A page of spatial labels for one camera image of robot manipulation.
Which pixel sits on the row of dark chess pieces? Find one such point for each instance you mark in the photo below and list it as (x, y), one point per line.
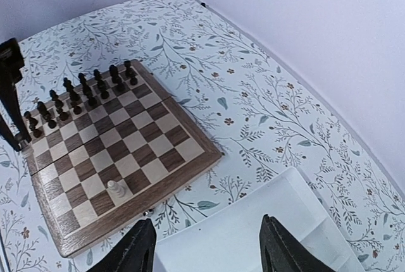
(75, 98)

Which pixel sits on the white three-compartment plastic tray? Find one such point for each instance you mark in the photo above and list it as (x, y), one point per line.
(229, 239)

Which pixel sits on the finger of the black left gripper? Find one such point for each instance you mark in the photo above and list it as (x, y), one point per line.
(11, 63)

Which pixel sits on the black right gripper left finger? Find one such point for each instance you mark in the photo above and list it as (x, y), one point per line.
(135, 251)

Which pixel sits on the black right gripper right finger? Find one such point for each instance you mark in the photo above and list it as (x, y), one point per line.
(281, 251)

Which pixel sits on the wooden chess board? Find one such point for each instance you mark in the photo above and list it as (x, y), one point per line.
(142, 139)

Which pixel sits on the floral patterned table mat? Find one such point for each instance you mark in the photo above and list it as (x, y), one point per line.
(261, 118)

